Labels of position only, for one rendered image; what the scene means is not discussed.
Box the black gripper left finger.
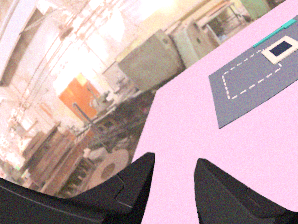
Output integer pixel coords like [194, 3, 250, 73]
[0, 152, 154, 224]

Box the white square tile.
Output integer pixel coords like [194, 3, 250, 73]
[261, 36, 298, 64]

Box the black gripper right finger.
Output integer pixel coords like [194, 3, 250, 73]
[193, 159, 298, 224]

